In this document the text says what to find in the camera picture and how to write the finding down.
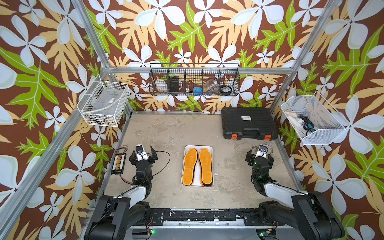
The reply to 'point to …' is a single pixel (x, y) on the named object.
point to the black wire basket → (194, 79)
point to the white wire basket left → (102, 104)
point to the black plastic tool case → (249, 123)
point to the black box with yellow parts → (119, 163)
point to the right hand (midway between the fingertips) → (258, 152)
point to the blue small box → (197, 91)
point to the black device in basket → (174, 85)
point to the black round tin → (226, 89)
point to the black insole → (210, 184)
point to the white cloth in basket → (297, 123)
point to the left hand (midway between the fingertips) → (142, 147)
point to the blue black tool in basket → (308, 124)
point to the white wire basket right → (314, 120)
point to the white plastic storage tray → (198, 179)
